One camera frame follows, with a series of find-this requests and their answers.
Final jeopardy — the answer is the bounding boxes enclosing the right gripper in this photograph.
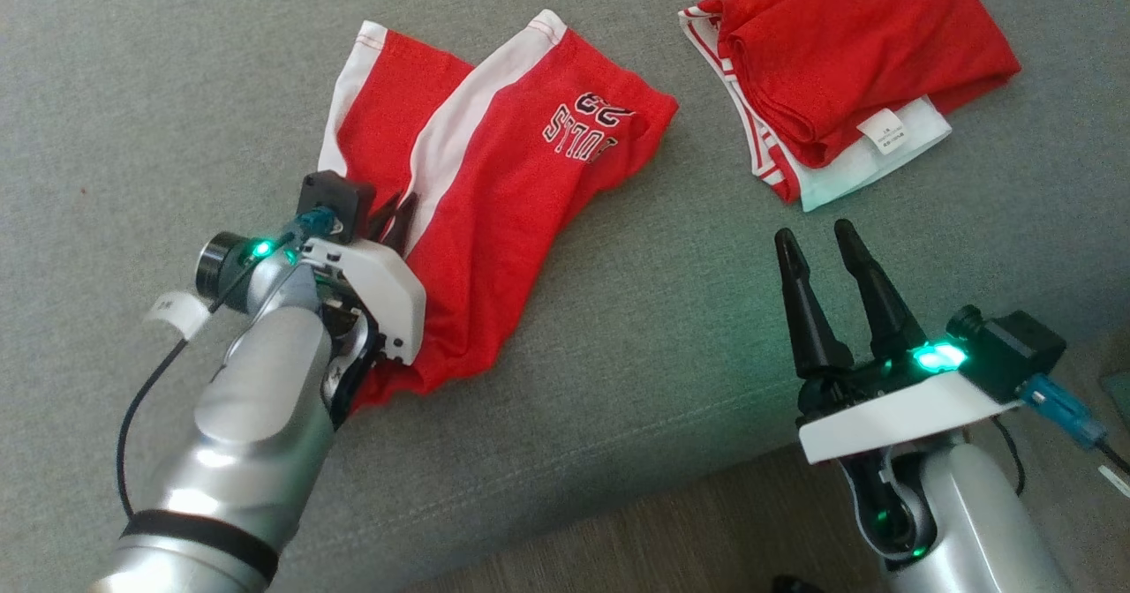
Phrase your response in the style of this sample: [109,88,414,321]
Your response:
[774,218,1021,466]

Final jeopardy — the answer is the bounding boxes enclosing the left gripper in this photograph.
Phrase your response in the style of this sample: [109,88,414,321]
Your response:
[305,189,427,426]

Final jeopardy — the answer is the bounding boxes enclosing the red basketball shorts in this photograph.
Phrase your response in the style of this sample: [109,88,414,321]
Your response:
[316,9,681,413]

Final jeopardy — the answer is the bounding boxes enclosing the red basketball jersey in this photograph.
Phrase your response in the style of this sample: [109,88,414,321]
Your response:
[678,0,1022,213]

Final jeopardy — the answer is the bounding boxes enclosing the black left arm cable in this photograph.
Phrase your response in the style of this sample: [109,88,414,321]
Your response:
[115,207,343,523]

